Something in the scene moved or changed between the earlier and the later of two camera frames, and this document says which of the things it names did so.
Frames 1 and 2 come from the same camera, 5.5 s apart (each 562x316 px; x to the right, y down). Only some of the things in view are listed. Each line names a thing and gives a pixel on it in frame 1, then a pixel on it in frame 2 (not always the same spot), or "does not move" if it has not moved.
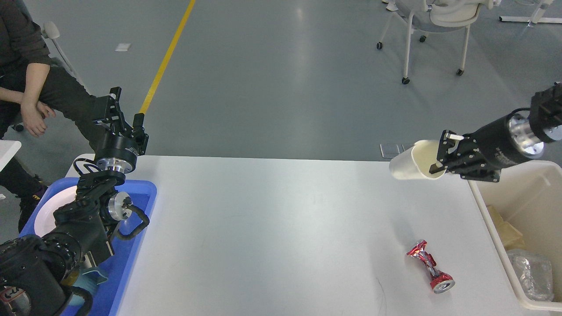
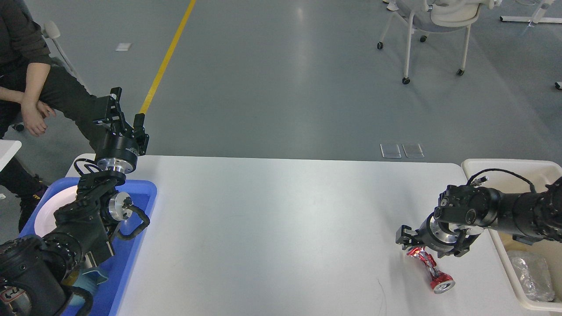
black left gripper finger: (108, 113) does not move
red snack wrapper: (440, 283) does not move
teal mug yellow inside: (88, 278) does not move
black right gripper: (502, 144) -> (437, 236)
